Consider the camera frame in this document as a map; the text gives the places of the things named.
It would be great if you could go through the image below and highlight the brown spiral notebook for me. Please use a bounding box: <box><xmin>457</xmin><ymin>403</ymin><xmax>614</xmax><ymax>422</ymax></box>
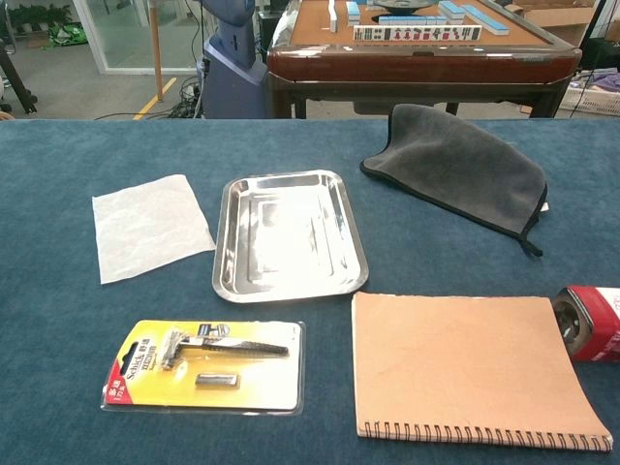
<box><xmin>351</xmin><ymin>291</ymin><xmax>614</xmax><ymax>453</ymax></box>

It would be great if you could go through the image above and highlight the silver metal tray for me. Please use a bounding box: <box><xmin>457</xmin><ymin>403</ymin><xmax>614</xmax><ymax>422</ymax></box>
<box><xmin>211</xmin><ymin>169</ymin><xmax>370</xmax><ymax>305</ymax></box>

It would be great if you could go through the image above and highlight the yellow razor blister pack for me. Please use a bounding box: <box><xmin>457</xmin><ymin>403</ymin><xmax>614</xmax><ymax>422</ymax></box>
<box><xmin>100</xmin><ymin>319</ymin><xmax>306</xmax><ymax>417</ymax></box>

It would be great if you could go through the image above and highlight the white plastic basket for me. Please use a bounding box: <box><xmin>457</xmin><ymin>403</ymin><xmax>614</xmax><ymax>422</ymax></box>
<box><xmin>559</xmin><ymin>72</ymin><xmax>620</xmax><ymax>117</ymax></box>

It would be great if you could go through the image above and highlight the black floor cable bundle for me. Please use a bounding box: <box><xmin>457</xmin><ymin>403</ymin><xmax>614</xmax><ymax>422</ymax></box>
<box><xmin>94</xmin><ymin>76</ymin><xmax>204</xmax><ymax>121</ymax></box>

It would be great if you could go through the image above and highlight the black stand leg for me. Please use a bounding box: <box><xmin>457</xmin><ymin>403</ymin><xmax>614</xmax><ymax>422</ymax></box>
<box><xmin>0</xmin><ymin>38</ymin><xmax>39</xmax><ymax>116</ymax></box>

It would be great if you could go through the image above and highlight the wooden pole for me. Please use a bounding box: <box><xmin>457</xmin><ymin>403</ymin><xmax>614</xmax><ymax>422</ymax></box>
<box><xmin>147</xmin><ymin>0</ymin><xmax>165</xmax><ymax>103</ymax></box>

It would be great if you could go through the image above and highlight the red label drink bottle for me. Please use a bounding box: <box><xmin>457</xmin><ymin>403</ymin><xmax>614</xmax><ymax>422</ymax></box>
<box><xmin>550</xmin><ymin>285</ymin><xmax>620</xmax><ymax>364</ymax></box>

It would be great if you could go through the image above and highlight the green bag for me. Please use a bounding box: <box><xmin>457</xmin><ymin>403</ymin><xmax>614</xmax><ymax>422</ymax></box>
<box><xmin>46</xmin><ymin>21</ymin><xmax>88</xmax><ymax>49</ymax></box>

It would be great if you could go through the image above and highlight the brown mahjong table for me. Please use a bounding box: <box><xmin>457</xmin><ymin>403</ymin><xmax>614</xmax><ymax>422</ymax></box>
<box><xmin>265</xmin><ymin>0</ymin><xmax>583</xmax><ymax>120</ymax></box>

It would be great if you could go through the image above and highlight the white tissue sheet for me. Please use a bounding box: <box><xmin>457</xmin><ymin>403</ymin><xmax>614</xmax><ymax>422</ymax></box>
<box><xmin>91</xmin><ymin>173</ymin><xmax>217</xmax><ymax>286</ymax></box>

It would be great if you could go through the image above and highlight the white face mahjong tile row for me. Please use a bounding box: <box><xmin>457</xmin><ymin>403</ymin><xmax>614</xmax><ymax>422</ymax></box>
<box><xmin>353</xmin><ymin>24</ymin><xmax>483</xmax><ymax>43</ymax></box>

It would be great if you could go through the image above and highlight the blue felt table cover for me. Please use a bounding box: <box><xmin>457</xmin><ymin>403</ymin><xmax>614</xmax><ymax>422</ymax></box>
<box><xmin>0</xmin><ymin>118</ymin><xmax>620</xmax><ymax>465</ymax></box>

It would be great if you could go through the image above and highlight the blue machine base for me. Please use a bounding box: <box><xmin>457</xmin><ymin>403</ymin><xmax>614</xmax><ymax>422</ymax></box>
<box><xmin>199</xmin><ymin>0</ymin><xmax>268</xmax><ymax>120</ymax></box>

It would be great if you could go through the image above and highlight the grey microfibre towel black trim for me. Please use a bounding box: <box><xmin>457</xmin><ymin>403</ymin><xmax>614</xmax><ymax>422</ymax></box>
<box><xmin>358</xmin><ymin>103</ymin><xmax>549</xmax><ymax>258</ymax></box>

